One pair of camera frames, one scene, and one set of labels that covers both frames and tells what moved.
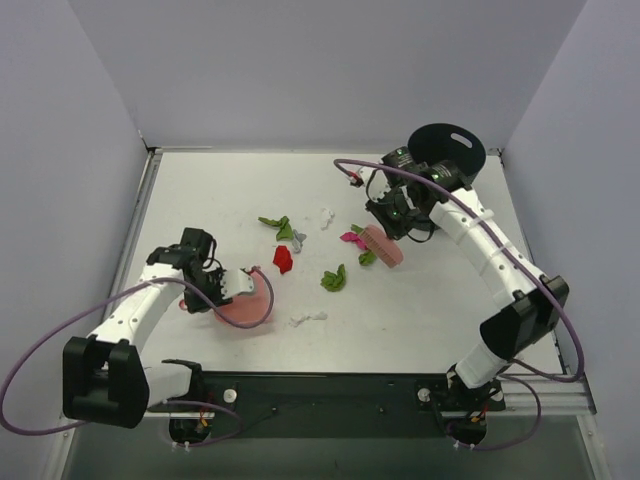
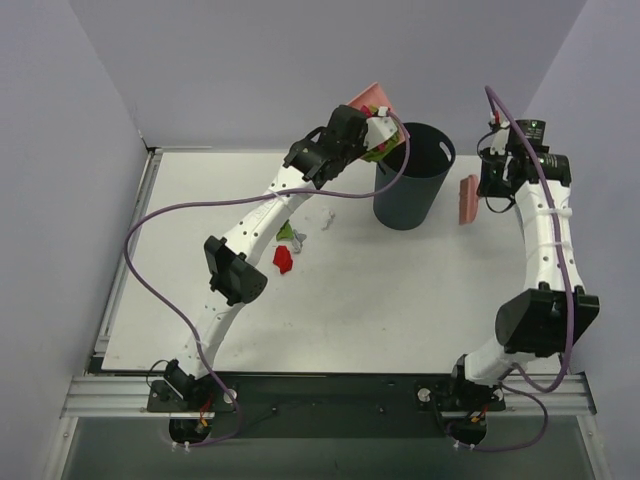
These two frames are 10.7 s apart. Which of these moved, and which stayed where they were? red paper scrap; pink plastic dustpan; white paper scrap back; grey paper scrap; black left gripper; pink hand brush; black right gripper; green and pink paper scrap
Moved: pink plastic dustpan; black left gripper; green and pink paper scrap; black right gripper; pink hand brush
Stayed: white paper scrap back; grey paper scrap; red paper scrap
